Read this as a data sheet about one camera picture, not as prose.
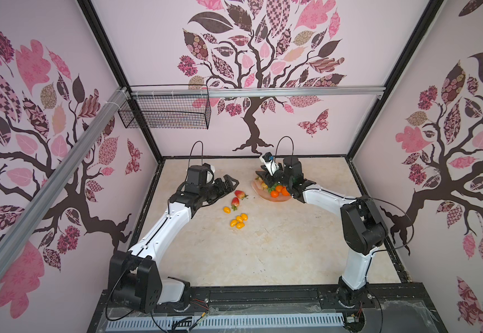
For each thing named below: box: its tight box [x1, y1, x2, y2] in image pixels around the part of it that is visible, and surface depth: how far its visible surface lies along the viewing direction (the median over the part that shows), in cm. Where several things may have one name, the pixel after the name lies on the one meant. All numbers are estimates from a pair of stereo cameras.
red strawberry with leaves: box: [231, 197, 240, 211], surface depth 100 cm
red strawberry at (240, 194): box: [234, 190, 249, 200], surface depth 104 cm
